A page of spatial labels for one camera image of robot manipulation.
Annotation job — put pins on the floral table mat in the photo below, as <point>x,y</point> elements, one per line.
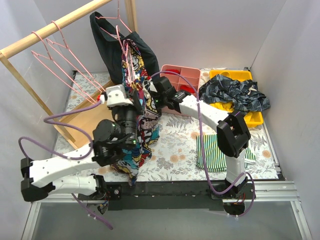
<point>174,155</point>

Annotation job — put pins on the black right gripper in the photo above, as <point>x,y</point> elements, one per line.
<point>155,85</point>

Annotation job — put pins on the pink divided organizer box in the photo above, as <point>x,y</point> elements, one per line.
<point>191,74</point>

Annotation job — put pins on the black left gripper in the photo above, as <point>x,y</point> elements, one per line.
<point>136,99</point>

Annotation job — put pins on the red sock upper compartment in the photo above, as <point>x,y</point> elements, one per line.
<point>172,71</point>

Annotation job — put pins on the green white striped shorts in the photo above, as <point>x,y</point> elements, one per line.
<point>214,157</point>

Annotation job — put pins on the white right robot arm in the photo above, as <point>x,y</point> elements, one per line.
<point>232,133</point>

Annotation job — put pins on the dark patterned shorts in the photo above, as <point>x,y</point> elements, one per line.
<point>244,95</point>

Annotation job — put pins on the pink wire hanger with shorts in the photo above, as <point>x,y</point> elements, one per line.
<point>120,22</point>

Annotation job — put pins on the yellow plastic tray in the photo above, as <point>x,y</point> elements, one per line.
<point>252,118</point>

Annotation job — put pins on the red sock middle compartment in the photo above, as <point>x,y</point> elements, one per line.
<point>187,88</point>

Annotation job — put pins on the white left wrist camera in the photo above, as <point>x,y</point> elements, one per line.
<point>116,96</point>

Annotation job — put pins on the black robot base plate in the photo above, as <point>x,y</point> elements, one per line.
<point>163,195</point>

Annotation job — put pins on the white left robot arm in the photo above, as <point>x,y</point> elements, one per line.
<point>109,143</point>

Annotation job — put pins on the colourful comic print shorts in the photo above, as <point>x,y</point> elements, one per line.
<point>147,124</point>

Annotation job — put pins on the red sock compartment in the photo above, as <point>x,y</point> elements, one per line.
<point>172,71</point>
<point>187,88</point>

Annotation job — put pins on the black shorts on hanger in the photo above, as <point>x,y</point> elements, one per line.
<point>110,49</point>

